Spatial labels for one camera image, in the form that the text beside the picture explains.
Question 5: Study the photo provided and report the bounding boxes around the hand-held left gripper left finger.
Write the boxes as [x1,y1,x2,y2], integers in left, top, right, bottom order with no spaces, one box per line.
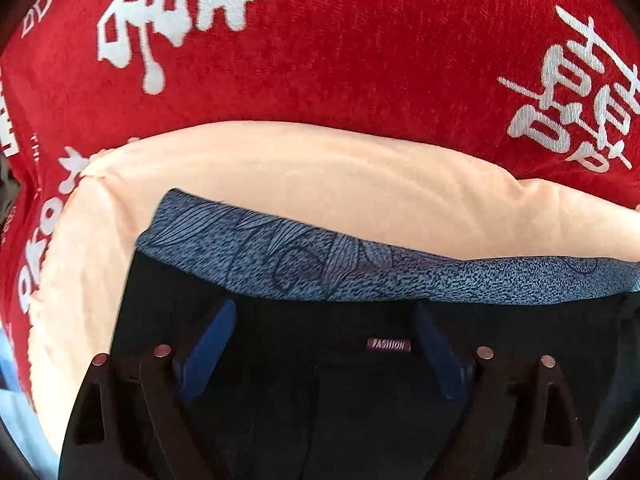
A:
[58,299,238,480]

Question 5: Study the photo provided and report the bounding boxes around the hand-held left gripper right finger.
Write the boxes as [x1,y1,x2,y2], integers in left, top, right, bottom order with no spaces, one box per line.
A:
[412,301,592,480]

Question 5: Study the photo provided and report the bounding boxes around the black pants with blue waistband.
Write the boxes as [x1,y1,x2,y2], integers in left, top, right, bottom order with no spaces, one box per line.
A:
[107,189,640,480]

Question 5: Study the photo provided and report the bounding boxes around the cream blanket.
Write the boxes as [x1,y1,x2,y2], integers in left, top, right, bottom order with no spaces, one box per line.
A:
[27,121,640,456]

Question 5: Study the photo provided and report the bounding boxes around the red printed blanket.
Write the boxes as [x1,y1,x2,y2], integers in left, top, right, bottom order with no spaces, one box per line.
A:
[0,0,640,411]

